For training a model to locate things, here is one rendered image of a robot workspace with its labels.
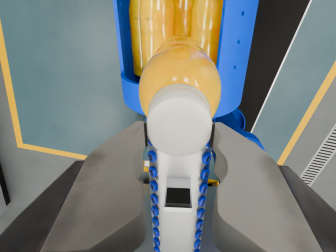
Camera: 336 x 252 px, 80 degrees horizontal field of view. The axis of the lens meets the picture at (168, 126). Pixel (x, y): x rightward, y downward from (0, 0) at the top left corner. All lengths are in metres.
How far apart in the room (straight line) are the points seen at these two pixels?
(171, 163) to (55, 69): 1.35
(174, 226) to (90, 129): 1.22
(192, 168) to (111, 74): 1.11
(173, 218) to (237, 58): 0.84
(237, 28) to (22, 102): 1.99
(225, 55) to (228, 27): 0.04
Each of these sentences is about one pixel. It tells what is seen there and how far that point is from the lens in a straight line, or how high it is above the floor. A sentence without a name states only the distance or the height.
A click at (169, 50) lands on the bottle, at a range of 0.17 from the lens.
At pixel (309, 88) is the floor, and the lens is 1.93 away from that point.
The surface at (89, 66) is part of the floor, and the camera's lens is 1.76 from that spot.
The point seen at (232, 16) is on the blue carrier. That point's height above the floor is 1.21.
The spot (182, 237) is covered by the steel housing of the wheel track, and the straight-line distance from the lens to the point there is 1.18.
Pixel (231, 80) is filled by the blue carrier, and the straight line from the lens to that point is 0.40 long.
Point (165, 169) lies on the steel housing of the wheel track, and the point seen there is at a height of 0.93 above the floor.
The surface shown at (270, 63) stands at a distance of 1.57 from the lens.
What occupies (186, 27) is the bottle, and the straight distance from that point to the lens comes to 0.48.
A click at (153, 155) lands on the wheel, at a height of 0.98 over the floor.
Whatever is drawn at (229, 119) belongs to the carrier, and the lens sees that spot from 1.34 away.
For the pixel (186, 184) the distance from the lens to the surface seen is 0.85.
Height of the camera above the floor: 1.58
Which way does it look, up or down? 62 degrees down
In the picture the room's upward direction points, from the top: 173 degrees counter-clockwise
